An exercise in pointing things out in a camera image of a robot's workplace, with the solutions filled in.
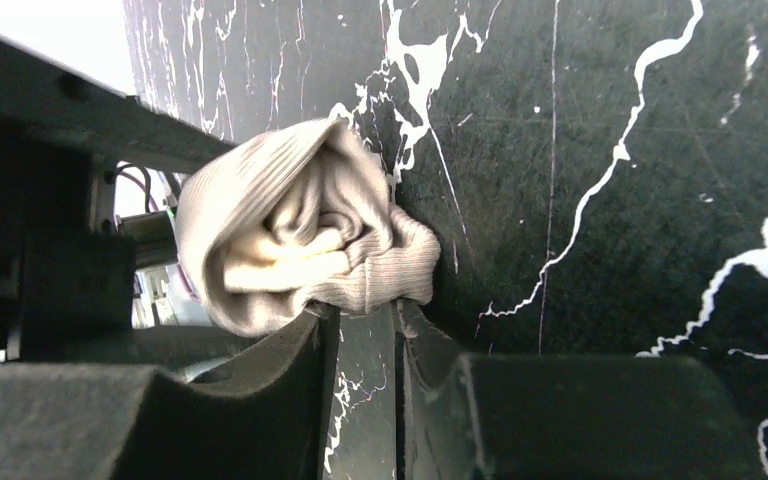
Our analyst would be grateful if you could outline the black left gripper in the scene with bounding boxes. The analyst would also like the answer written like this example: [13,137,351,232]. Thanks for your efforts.
[0,39,233,361]

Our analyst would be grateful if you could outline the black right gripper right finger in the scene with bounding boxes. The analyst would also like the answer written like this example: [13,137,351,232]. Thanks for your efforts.
[393,300,762,479]

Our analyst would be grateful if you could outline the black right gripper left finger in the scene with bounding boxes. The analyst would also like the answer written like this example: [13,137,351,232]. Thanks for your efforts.
[0,304,339,479]

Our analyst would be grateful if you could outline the grey beige underwear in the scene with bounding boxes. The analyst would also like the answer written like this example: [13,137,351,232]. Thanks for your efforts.
[175,119,441,337]

